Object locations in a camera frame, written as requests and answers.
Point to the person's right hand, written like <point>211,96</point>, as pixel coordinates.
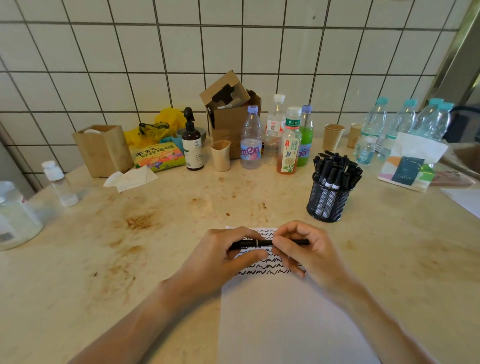
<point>322,258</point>

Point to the person's left hand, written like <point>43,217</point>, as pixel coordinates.
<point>204,262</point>

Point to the person's right thumb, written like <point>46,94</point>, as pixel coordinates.
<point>282,248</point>

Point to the person's left thumb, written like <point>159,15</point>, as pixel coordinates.
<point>250,258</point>

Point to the black marker pen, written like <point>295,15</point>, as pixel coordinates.
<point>258,243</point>

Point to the person's left forearm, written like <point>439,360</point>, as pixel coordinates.
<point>127,326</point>

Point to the person's right forearm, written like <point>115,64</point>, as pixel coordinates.
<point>378,326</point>

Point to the black mesh pen holder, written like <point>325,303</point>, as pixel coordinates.
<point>328,204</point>

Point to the white paper with black scribbles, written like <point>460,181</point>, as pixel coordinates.
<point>277,322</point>

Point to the bunch of black markers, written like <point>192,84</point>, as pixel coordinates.
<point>337,168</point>

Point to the orange tea bottle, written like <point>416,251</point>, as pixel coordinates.
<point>289,150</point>

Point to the clear bottle with pink-blue label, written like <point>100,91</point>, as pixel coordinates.
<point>251,150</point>

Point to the green drink bottle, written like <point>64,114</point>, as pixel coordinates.
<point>306,138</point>

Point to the clear bottle with white cap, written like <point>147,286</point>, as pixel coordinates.
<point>275,127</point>

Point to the brown paper cup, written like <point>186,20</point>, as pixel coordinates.
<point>353,135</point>
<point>332,138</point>

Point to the dark brown pump bottle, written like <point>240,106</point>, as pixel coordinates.
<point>192,150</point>

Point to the grey bowl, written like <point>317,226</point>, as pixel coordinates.
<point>204,134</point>

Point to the open cardboard box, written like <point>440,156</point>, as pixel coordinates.
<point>228,116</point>

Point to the crumpled white tissue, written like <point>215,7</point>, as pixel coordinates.
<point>129,179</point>

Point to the teal-capped water bottle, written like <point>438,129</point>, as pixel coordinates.
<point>397,123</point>
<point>437,125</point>
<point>423,116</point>
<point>369,131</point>

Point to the white soft tissue pack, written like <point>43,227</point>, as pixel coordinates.
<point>410,165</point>

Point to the yellow plastic bag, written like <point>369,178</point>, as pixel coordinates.
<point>165,120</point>

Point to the wooden square container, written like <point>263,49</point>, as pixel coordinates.
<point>107,150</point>

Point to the pink smartphone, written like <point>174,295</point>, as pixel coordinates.
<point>452,180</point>

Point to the blank white paper sheet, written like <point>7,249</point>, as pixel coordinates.
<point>465,200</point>

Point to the brown cardboard tray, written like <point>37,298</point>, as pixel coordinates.
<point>463,159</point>

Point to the small white-capped clear bottle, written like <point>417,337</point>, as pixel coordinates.
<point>62,185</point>

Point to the dark chair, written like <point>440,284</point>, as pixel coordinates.
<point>463,123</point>

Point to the large clear plastic jar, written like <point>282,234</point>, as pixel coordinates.
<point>17,221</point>

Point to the metal door frame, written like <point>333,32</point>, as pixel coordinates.
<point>455,52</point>

